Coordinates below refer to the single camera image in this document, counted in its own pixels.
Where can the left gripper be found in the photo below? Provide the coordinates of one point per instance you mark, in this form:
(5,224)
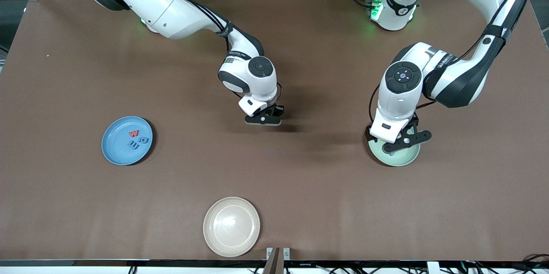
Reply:
(412,120)

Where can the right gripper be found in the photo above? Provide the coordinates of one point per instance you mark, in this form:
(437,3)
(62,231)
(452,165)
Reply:
(276,109)

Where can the blue foam letter a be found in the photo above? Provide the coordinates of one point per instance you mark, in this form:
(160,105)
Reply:
(144,140)

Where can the red foam letter w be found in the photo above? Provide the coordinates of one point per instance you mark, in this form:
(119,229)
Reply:
(134,133)

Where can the blue foam letter e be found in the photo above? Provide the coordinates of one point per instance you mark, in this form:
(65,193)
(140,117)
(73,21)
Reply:
(133,144)

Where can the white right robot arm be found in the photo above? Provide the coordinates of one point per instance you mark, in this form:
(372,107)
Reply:
(163,4)

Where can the pale green plate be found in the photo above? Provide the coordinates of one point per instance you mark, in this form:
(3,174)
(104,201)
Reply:
(403,158)

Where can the beige plate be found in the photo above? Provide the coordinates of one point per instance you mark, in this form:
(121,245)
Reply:
(231,227)

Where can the blue plate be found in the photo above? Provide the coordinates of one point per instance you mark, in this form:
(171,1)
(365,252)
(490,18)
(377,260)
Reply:
(116,149)

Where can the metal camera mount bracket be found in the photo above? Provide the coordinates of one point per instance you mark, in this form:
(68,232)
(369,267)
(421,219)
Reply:
(274,263)

